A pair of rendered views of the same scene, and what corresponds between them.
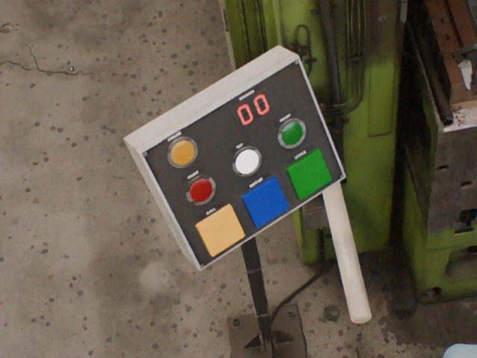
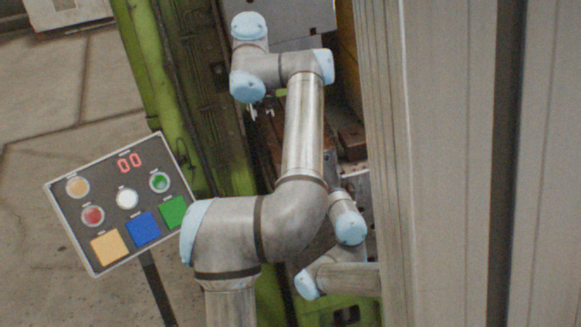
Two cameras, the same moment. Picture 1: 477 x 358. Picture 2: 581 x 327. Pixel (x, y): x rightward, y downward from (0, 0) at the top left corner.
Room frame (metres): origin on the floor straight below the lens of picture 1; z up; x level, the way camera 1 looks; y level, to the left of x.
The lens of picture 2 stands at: (-0.42, -0.30, 1.97)
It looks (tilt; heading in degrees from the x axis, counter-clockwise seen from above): 33 degrees down; 352
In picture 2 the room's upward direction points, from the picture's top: 11 degrees counter-clockwise
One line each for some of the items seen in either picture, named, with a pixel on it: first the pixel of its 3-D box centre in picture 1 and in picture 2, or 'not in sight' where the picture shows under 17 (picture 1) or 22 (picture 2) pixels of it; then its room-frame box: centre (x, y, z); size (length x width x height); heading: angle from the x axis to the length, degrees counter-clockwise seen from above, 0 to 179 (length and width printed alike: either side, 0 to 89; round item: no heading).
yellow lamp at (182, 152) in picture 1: (182, 152); (78, 187); (0.97, 0.09, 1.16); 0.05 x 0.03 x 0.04; 89
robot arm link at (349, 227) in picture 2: not in sight; (347, 223); (0.73, -0.57, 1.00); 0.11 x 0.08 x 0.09; 179
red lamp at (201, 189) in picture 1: (200, 190); (92, 215); (0.93, 0.07, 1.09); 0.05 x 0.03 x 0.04; 89
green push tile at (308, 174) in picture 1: (308, 173); (175, 212); (0.97, -0.13, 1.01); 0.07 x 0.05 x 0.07; 114
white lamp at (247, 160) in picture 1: (247, 161); (127, 198); (0.97, -0.02, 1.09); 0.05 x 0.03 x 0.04; 89
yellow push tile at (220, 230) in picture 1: (220, 230); (109, 247); (0.89, 0.05, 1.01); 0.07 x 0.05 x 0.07; 114
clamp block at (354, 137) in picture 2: not in sight; (354, 143); (1.18, -0.73, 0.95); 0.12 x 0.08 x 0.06; 179
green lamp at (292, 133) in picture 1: (291, 133); (159, 182); (1.01, -0.11, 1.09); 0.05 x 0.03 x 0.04; 89
